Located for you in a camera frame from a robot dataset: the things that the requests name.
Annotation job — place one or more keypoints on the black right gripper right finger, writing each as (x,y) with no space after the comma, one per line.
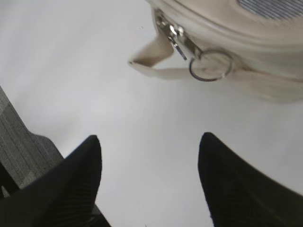
(239,195)

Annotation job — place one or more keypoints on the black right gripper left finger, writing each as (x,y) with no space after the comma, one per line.
(63,197)

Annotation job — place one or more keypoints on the cream zippered bag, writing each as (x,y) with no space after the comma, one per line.
(256,45)

